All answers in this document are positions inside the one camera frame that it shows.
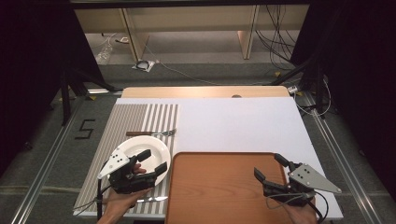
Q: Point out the silver table knife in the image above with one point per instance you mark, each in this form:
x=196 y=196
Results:
x=155 y=199

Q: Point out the white power adapter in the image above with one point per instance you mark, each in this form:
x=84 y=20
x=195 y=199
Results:
x=293 y=90

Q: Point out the white plate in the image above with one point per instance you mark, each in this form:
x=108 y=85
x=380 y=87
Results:
x=146 y=144

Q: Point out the grey striped placemat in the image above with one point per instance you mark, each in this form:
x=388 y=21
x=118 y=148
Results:
x=134 y=118

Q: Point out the person's left hand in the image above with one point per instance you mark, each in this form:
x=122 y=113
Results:
x=121 y=203

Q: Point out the brown wooden tray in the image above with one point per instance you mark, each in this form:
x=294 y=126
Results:
x=218 y=186

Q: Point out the light wooden desk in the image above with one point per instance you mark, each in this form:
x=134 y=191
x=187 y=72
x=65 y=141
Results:
x=186 y=18

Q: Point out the black curtain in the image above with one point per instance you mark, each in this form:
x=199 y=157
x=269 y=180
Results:
x=28 y=77
x=364 y=93

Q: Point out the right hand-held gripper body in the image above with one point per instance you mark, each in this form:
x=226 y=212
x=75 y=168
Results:
x=306 y=179

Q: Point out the black metal stand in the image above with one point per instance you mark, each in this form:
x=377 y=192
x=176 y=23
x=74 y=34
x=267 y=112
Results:
x=65 y=93
x=311 y=71

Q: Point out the white board sheet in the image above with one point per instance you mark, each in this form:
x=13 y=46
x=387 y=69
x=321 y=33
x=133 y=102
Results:
x=233 y=124

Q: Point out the plastic bag with black coil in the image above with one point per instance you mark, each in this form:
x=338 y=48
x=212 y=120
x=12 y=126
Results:
x=143 y=65

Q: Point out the person's right hand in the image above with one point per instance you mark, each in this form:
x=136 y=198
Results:
x=302 y=215

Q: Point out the aluminium floor rail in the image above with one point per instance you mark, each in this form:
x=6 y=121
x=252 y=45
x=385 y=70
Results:
x=342 y=158
x=46 y=161

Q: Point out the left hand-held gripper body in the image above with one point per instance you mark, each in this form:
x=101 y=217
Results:
x=120 y=161

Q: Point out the clear plastic bag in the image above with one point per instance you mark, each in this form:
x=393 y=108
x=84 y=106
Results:
x=106 y=51

